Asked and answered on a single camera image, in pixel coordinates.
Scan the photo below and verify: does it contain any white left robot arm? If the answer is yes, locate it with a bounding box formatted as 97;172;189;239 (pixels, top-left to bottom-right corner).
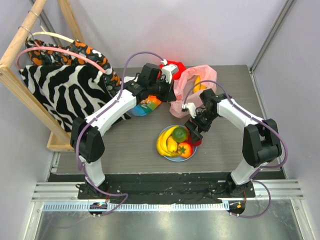
70;63;178;200

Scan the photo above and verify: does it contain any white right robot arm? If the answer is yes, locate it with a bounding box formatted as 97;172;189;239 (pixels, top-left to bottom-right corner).
181;89;282;198

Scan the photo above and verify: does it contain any aluminium rail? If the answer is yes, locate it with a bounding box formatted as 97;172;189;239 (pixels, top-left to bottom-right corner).
31;179;304;212

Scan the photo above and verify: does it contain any yellow fake lemon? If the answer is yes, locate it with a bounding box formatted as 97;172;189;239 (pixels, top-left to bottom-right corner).
166;136;178;153

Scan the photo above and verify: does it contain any cream hose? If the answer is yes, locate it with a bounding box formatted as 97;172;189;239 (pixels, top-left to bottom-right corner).
26;31;76;44

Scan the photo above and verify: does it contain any blue plastic plate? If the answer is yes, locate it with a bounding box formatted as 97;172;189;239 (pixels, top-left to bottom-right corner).
158;125;197;162

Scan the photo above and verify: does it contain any red cloth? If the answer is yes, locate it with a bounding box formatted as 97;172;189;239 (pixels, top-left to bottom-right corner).
165;60;187;80

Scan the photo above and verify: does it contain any orange black patterned cloth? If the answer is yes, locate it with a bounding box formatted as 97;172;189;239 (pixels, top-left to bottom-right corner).
24;37;123;96

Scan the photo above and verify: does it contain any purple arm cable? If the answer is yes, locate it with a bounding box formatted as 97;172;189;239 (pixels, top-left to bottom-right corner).
75;51;167;217
183;79;289;218

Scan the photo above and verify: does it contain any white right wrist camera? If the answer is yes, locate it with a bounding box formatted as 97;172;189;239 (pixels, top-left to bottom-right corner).
182;102;197;119

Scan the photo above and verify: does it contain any green fake apple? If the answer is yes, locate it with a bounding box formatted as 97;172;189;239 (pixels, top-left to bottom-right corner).
171;126;188;143

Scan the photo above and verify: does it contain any colourful rainbow pouch bag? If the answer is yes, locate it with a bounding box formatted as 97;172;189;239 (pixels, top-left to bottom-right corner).
128;95;162;117

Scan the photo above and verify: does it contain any pink hose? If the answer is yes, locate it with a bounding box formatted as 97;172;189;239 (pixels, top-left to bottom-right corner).
16;46;107;75

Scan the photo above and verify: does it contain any zebra pattern cloth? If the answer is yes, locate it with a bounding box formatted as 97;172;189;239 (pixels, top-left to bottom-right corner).
19;64;122;133

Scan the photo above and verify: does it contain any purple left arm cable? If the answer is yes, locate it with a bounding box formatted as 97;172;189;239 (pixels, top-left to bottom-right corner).
75;51;167;217

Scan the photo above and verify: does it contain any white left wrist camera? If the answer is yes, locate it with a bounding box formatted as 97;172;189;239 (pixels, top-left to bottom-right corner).
161;59;176;84

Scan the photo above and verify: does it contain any red fake strawberry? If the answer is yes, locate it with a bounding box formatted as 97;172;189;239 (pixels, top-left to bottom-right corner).
187;135;202;147

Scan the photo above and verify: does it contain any yellow fake banana bunch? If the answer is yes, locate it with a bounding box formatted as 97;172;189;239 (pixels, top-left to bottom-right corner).
156;125;179;157

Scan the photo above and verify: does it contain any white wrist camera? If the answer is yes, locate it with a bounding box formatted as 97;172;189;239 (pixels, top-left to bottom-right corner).
182;102;197;119
161;59;176;84

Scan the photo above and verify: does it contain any pink plastic bag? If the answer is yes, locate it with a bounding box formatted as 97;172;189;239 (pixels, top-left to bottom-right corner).
169;65;217;118

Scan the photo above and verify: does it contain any wooden rack frame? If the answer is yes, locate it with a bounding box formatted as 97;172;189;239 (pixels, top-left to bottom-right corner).
0;0;83;152

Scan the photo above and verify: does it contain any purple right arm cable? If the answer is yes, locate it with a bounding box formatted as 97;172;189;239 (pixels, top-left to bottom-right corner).
183;79;289;218

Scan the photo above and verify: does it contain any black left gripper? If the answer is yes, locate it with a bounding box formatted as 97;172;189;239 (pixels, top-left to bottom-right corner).
148;77;177;104

